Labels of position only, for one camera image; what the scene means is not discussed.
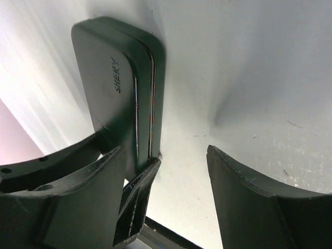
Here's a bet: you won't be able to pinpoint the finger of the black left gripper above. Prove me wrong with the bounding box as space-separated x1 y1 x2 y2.
1 134 100 193
113 159 161 248

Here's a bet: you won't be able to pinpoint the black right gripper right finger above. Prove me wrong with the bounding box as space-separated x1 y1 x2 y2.
206 145 331 248

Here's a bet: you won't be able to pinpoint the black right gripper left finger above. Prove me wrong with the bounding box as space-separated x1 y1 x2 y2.
1 147 123 248

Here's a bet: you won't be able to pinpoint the dark green glasses case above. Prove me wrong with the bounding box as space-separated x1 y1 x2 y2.
71 17 167 179

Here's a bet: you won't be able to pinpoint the red sunglasses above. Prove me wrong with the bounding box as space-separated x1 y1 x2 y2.
148 53 156 161

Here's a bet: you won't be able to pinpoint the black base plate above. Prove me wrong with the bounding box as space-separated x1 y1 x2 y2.
138 217 201 249

